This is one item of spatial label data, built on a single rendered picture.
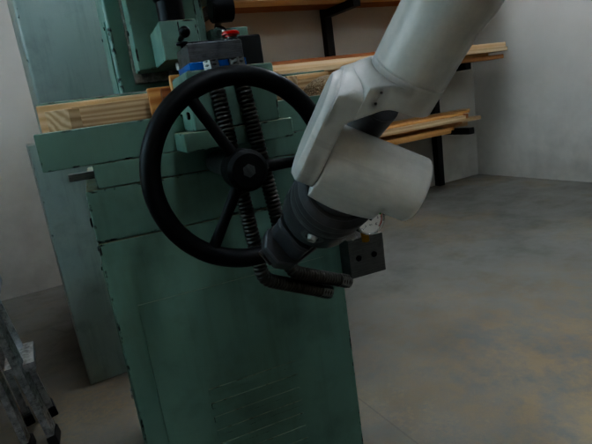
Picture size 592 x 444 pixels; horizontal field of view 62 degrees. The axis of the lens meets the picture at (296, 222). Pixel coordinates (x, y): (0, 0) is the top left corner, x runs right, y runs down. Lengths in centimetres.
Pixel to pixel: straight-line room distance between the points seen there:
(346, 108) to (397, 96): 4
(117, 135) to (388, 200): 53
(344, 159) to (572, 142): 400
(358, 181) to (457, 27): 15
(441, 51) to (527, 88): 418
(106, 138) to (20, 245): 251
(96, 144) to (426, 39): 60
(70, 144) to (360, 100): 56
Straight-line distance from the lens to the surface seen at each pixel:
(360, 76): 42
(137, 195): 88
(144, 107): 103
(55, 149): 87
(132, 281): 91
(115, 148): 87
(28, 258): 336
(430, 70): 41
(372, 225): 96
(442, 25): 40
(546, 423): 154
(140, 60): 113
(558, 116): 444
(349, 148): 44
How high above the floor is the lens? 89
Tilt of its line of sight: 14 degrees down
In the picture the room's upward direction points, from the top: 8 degrees counter-clockwise
